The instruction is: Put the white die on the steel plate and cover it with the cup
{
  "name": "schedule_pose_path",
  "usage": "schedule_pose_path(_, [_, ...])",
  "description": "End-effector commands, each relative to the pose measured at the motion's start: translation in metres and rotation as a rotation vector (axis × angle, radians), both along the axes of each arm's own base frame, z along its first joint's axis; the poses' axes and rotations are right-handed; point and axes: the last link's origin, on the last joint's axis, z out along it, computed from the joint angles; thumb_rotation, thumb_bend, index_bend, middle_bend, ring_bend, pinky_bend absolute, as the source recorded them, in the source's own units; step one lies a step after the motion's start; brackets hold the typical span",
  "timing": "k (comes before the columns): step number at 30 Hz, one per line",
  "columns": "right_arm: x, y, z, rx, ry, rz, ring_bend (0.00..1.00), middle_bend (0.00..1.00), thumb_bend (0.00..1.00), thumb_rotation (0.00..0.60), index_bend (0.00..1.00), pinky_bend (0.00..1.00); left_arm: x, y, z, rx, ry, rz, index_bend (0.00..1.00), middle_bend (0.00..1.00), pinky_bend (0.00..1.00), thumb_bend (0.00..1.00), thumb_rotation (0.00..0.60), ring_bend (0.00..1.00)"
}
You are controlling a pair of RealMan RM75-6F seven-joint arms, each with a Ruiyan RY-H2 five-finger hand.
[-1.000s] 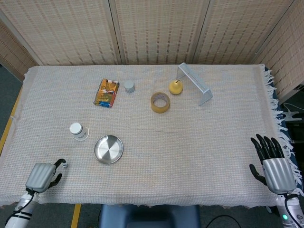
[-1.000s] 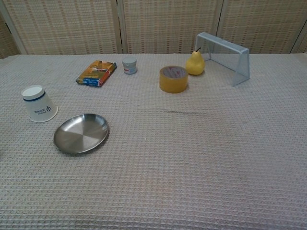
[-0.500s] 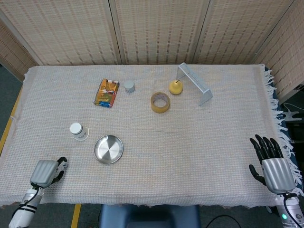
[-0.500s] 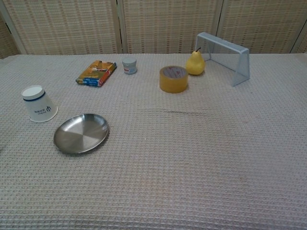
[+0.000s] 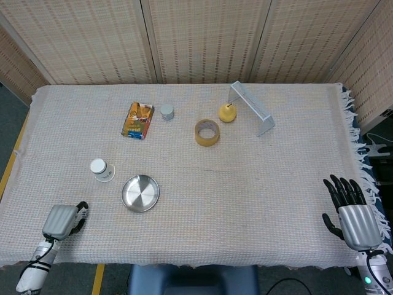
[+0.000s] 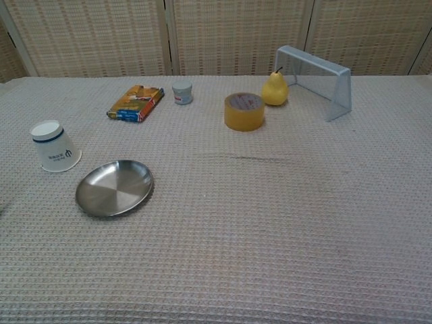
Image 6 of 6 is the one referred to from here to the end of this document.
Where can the round steel plate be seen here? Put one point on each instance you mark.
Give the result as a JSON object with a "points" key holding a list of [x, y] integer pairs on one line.
{"points": [[114, 189]]}

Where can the white paper cup blue print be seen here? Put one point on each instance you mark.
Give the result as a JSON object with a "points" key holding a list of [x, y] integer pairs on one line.
{"points": [[55, 148]]}

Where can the yellow packing tape roll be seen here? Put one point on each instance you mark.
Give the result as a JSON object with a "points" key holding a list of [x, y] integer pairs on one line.
{"points": [[243, 114]]}

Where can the beige waffle weave tablecloth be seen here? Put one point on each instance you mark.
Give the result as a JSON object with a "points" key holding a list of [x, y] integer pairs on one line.
{"points": [[236, 219]]}

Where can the small white jar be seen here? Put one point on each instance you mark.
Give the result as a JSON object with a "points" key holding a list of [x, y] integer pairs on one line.
{"points": [[182, 92]]}

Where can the yellow pear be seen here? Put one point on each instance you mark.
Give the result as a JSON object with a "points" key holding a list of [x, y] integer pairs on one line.
{"points": [[275, 91]]}

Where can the colourful flat cardboard box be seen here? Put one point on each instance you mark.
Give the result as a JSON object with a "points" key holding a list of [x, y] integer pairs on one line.
{"points": [[136, 103]]}

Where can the woven folding screen panel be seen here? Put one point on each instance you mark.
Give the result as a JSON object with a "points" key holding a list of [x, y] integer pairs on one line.
{"points": [[424, 60], [236, 33], [10, 57], [371, 30], [94, 37]]}

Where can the small grey goal frame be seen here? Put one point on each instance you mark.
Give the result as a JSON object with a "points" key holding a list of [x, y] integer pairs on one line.
{"points": [[339, 91]]}

